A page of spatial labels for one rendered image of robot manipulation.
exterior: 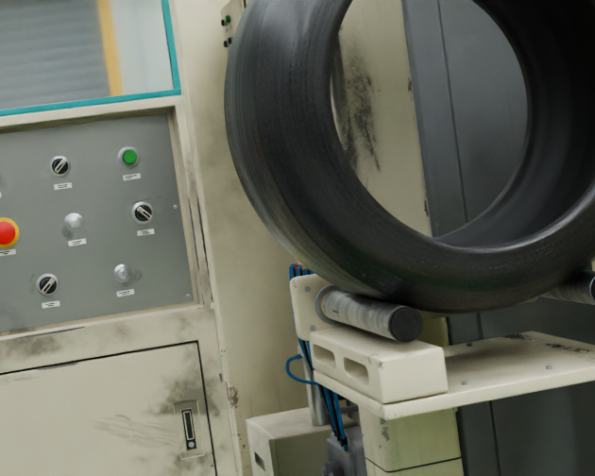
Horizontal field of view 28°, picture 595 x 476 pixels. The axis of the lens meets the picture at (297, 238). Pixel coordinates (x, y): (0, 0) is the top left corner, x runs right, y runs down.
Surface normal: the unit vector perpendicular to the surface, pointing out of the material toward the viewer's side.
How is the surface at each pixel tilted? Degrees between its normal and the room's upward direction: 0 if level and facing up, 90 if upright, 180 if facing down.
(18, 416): 90
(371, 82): 90
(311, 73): 88
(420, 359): 90
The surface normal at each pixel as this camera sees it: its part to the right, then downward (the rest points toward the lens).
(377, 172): 0.23, 0.02
